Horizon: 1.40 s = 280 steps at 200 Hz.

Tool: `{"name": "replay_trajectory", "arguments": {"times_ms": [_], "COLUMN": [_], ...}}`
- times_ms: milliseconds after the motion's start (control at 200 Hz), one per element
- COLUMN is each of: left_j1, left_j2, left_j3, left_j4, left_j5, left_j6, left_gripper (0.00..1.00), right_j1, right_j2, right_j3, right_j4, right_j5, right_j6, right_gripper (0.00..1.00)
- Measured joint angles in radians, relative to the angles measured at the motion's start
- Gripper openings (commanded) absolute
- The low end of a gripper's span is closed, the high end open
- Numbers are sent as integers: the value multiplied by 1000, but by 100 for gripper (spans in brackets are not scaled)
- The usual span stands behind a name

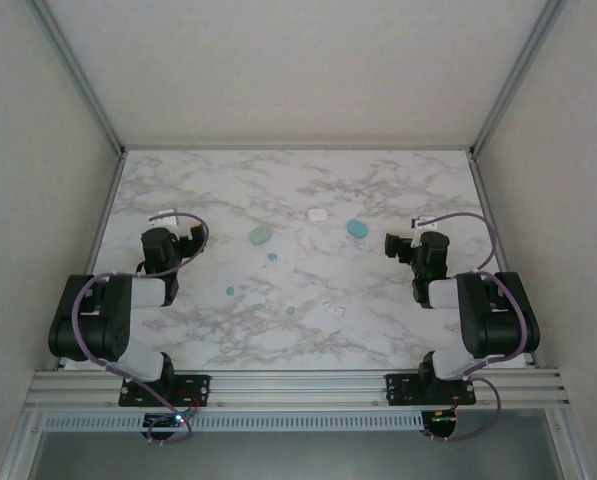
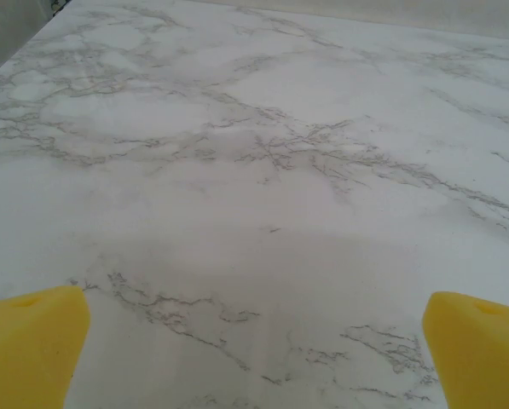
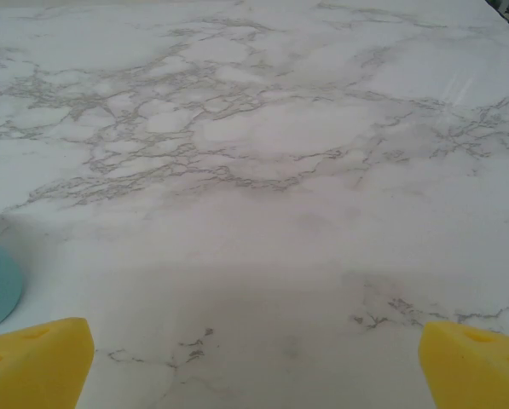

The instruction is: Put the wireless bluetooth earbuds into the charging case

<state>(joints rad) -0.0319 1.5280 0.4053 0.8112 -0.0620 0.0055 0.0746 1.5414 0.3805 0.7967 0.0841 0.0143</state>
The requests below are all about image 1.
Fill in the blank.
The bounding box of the small controller board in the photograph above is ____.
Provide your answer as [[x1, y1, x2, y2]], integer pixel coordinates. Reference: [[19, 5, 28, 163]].
[[426, 409, 459, 432], [144, 412, 199, 432]]

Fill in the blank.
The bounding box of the aluminium frame leg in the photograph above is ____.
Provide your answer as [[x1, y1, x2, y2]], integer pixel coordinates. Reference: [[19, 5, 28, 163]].
[[545, 407, 597, 480], [0, 407, 47, 480]]

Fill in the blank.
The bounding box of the aluminium table side rail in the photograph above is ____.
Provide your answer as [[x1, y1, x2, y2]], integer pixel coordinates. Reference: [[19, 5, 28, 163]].
[[52, 151, 128, 371], [469, 151, 538, 371]]

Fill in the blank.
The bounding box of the grey slotted cable duct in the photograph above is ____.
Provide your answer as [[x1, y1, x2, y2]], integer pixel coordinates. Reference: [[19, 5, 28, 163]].
[[42, 410, 425, 432]]

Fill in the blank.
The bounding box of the aluminium frame post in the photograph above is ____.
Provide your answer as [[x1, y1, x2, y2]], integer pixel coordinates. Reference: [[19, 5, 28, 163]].
[[467, 0, 569, 156], [25, 0, 128, 156]]

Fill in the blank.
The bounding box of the wide aluminium base rail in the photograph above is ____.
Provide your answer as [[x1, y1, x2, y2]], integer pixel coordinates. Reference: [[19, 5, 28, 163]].
[[25, 368, 572, 412]]

